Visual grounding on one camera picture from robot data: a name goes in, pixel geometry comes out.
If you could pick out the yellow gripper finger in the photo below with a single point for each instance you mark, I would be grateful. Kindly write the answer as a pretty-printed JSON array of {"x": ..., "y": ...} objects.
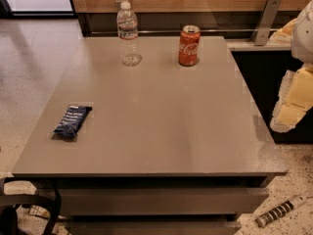
[
  {"x": 283, "y": 35},
  {"x": 295, "y": 99}
]

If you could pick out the clear plastic water bottle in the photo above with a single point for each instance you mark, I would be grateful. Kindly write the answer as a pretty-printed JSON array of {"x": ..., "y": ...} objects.
[{"x": 127, "y": 29}]

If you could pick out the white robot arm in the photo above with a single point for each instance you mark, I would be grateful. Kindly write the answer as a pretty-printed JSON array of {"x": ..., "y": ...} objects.
[{"x": 302, "y": 37}]

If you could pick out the dark blue rxbar wrapper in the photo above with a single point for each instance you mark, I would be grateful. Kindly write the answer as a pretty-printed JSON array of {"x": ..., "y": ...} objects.
[{"x": 72, "y": 121}]

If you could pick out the orange coca-cola can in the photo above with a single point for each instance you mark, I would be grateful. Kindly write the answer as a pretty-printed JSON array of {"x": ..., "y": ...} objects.
[{"x": 188, "y": 45}]

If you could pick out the white striped cylinder on floor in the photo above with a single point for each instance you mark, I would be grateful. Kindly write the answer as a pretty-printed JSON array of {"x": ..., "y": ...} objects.
[{"x": 281, "y": 210}]

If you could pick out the grey table drawer unit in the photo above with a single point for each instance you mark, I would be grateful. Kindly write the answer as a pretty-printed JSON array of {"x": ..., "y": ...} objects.
[{"x": 158, "y": 206}]

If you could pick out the grey metal bracket right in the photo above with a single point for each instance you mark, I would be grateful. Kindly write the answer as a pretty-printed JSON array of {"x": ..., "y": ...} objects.
[{"x": 268, "y": 15}]

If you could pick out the metal rail on wall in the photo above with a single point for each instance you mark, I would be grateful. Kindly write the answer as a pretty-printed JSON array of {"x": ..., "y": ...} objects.
[{"x": 163, "y": 32}]

